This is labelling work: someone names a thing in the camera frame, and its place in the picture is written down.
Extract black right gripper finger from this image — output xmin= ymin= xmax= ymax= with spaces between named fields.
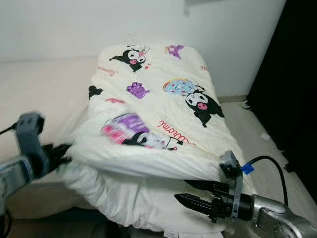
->
xmin=184 ymin=179 xmax=226 ymax=195
xmin=174 ymin=193 xmax=219 ymax=215

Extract cream cartoon print comforter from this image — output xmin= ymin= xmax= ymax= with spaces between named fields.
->
xmin=59 ymin=43 xmax=259 ymax=237

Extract cream sheeted bed mattress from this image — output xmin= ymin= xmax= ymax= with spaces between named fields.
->
xmin=0 ymin=57 xmax=101 ymax=219

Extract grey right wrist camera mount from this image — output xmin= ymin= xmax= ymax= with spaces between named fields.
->
xmin=219 ymin=150 xmax=245 ymax=222

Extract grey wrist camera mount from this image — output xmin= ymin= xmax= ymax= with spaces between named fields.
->
xmin=14 ymin=112 xmax=48 ymax=165
xmin=219 ymin=150 xmax=245 ymax=222

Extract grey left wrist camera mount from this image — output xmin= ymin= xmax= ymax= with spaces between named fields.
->
xmin=14 ymin=112 xmax=48 ymax=165

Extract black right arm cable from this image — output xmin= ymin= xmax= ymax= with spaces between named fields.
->
xmin=242 ymin=155 xmax=289 ymax=207

